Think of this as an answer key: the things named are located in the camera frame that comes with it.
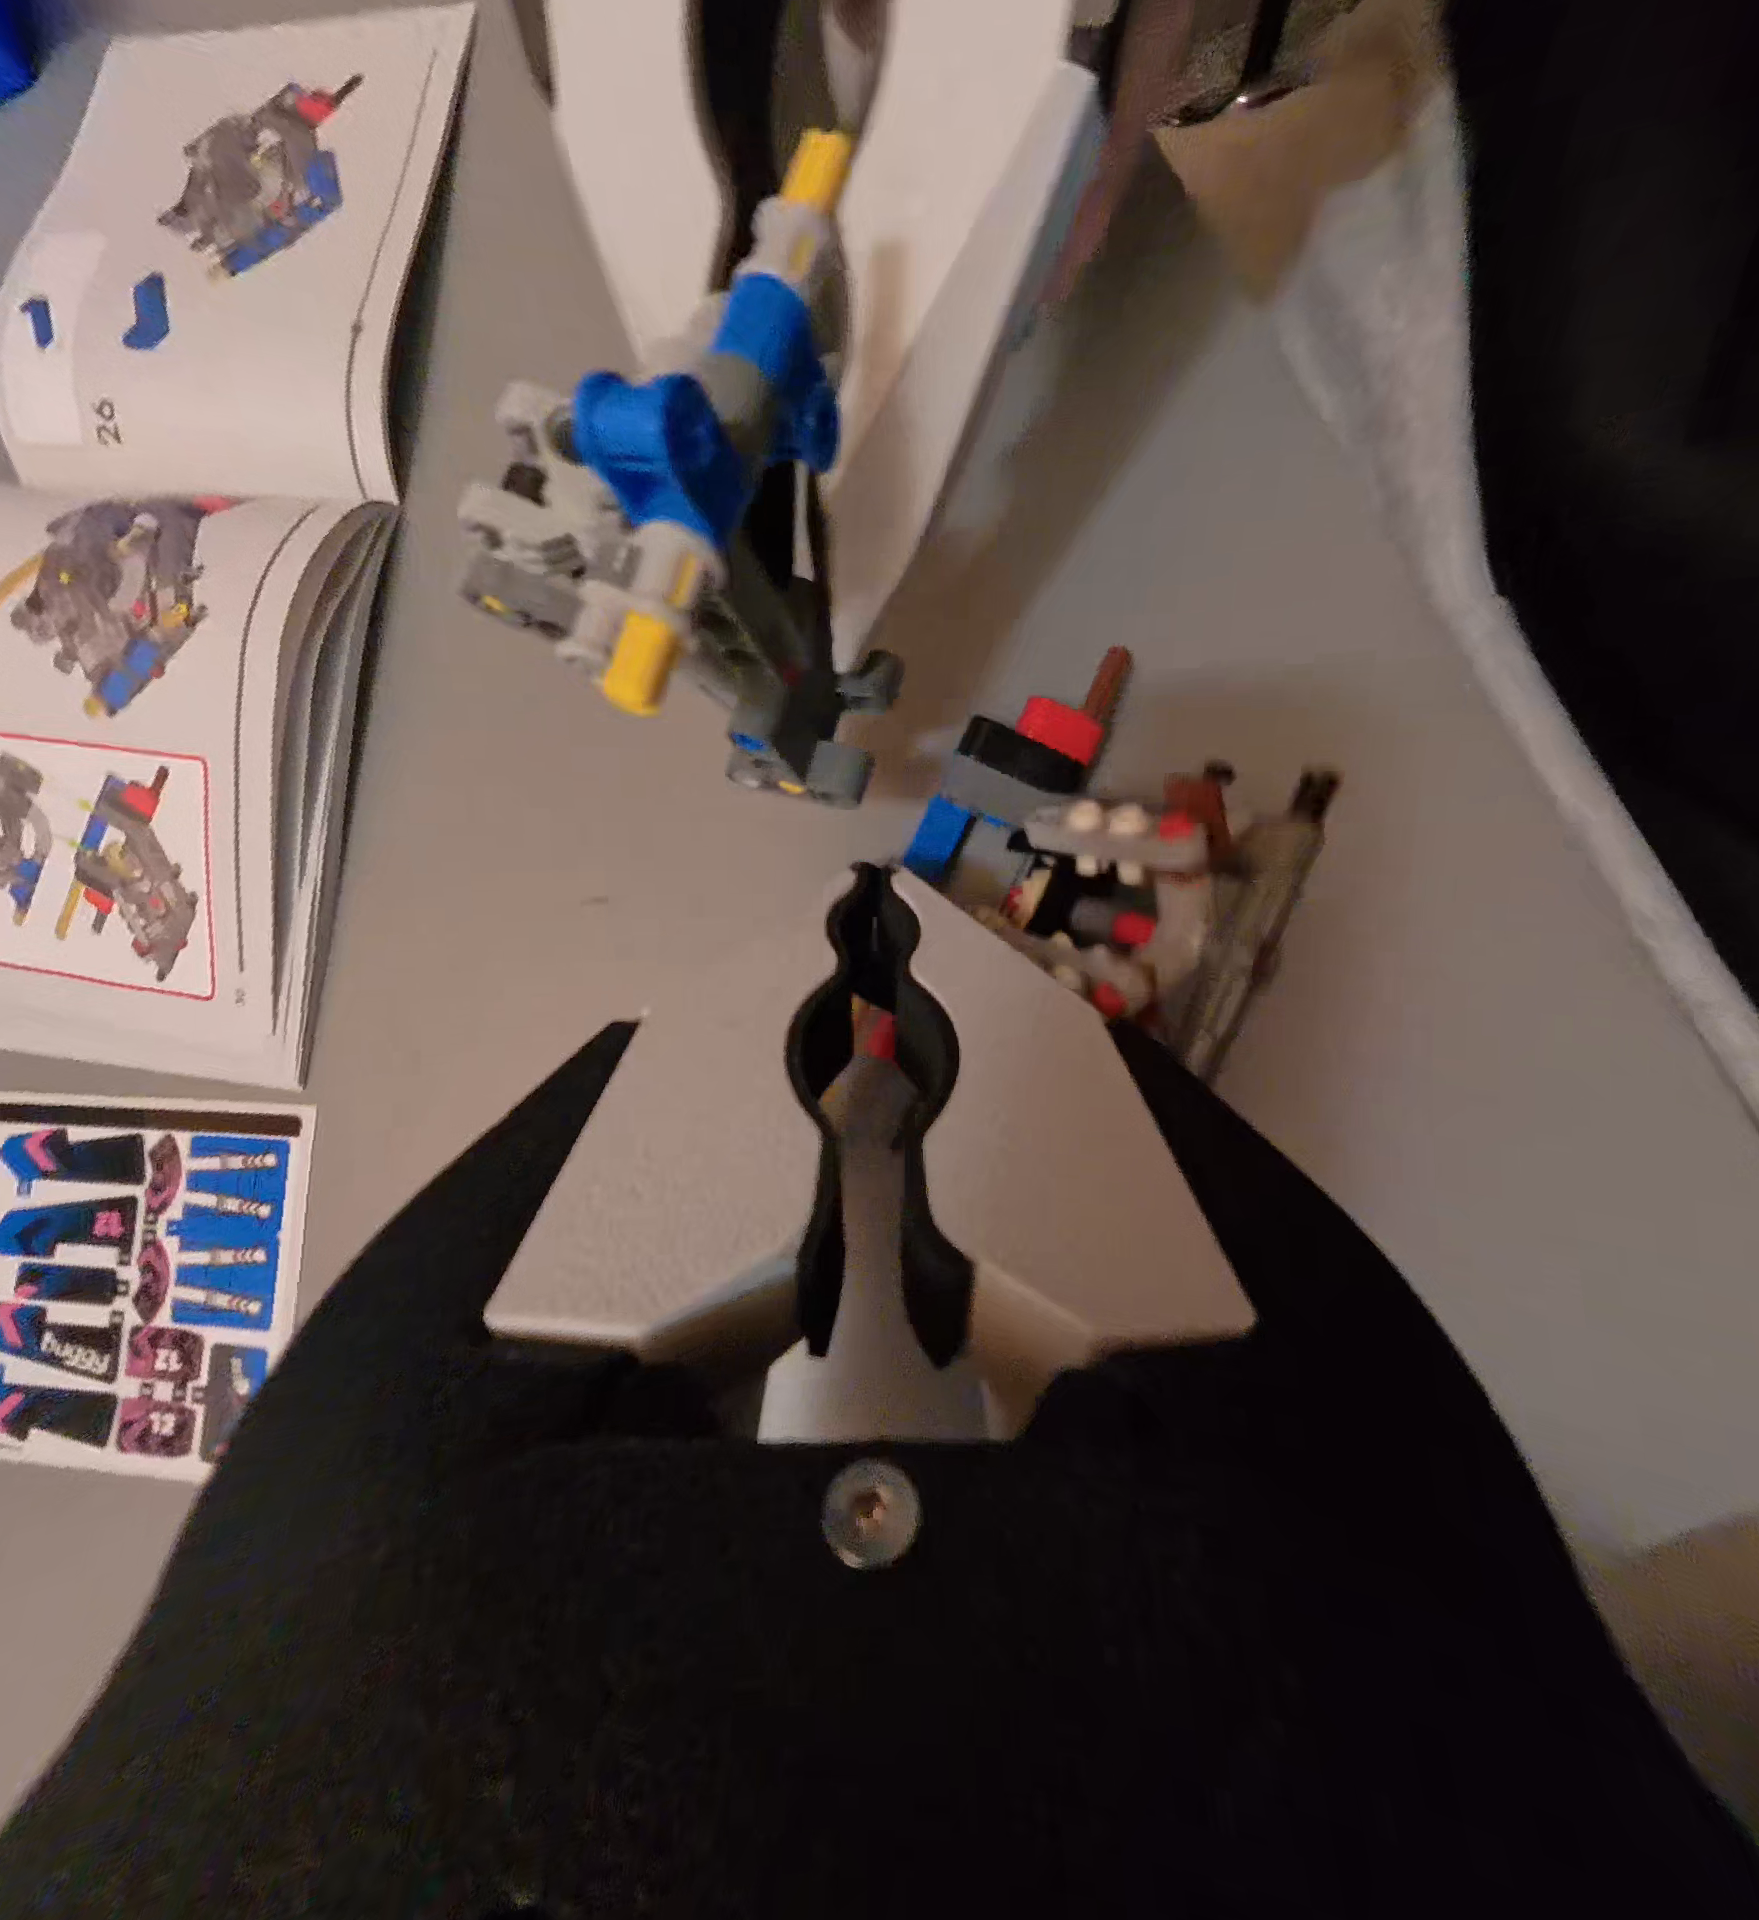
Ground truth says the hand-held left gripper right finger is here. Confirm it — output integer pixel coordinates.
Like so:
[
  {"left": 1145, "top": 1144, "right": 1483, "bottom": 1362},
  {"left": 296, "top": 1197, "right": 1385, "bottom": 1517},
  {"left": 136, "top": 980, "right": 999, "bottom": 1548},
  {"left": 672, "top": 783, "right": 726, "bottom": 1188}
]
[{"left": 855, "top": 868, "right": 1259, "bottom": 1445}]

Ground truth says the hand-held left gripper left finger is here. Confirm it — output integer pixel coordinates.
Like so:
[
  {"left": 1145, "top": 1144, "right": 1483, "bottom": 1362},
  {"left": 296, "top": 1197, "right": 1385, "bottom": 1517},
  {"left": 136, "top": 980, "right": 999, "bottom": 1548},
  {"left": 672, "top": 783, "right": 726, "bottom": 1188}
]
[{"left": 482, "top": 863, "right": 884, "bottom": 1445}]

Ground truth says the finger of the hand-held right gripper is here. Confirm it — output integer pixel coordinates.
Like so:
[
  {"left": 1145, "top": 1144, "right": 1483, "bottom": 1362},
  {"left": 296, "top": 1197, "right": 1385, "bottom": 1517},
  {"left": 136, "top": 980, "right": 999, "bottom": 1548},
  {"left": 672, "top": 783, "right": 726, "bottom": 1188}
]
[
  {"left": 820, "top": 61, "right": 1122, "bottom": 670},
  {"left": 540, "top": 0, "right": 769, "bottom": 399}
]

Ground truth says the blue and grey lego assembly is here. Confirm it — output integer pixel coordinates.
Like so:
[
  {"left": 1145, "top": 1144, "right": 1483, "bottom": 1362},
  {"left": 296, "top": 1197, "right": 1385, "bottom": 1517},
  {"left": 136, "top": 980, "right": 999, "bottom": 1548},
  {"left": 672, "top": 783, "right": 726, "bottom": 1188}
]
[{"left": 457, "top": 127, "right": 905, "bottom": 812}]

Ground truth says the grey and red lego assembly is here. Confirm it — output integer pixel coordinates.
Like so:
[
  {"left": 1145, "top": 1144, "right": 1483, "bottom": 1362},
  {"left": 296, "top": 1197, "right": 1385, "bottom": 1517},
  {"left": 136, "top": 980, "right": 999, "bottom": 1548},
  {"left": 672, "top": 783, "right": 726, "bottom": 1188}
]
[{"left": 846, "top": 646, "right": 1343, "bottom": 1145}]

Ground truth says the lego instruction booklet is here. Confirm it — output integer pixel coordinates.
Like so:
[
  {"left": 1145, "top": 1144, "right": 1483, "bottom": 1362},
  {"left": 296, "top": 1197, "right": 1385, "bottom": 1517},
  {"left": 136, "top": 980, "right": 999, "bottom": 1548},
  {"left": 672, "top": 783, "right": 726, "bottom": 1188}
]
[{"left": 0, "top": 0, "right": 478, "bottom": 1092}]

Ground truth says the lego sticker sheet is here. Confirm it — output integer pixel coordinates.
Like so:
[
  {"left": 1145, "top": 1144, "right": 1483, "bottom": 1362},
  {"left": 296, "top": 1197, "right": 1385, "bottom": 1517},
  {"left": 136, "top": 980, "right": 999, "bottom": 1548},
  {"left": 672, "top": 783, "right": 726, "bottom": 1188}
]
[{"left": 0, "top": 1092, "right": 319, "bottom": 1485}]

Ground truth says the person's right hand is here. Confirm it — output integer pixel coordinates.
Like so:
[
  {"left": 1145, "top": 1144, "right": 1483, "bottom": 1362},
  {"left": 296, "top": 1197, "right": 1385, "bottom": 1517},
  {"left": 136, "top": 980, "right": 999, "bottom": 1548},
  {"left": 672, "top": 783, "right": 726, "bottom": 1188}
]
[{"left": 1149, "top": 36, "right": 1454, "bottom": 305}]

